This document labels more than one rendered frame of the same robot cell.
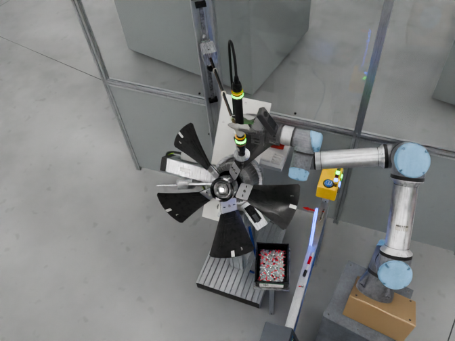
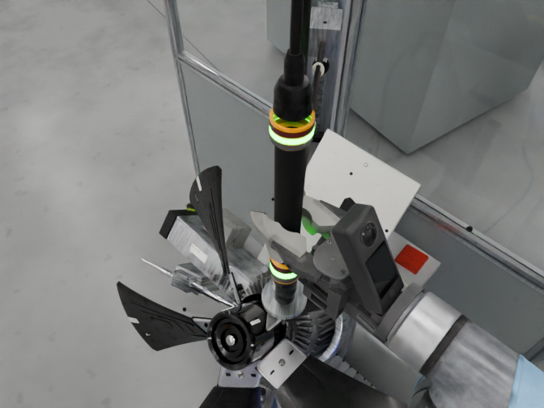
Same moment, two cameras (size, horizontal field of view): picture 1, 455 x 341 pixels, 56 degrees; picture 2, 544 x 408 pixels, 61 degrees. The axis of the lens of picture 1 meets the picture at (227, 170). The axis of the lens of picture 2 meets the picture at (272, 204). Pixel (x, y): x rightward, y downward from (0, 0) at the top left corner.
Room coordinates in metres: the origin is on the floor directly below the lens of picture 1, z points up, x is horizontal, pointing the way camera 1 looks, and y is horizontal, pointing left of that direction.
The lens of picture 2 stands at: (0.86, -0.16, 2.10)
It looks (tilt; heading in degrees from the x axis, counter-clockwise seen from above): 51 degrees down; 18
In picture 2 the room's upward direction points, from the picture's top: straight up
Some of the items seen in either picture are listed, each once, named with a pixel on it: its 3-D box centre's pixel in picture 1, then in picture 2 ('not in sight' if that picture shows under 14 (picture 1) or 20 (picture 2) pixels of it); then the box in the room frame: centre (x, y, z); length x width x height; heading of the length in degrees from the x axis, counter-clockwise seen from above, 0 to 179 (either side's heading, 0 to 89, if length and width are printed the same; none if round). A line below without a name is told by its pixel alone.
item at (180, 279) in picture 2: (183, 185); (183, 280); (1.35, 0.24, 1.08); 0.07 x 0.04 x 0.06; 74
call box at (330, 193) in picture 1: (329, 183); not in sight; (1.30, -0.52, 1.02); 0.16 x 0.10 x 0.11; 154
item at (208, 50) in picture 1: (208, 52); (325, 31); (1.81, 0.03, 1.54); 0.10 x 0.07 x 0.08; 9
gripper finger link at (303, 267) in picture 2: (250, 129); (307, 257); (1.14, -0.11, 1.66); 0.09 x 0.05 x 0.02; 74
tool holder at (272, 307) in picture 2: (240, 146); (285, 277); (1.20, -0.07, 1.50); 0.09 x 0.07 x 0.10; 9
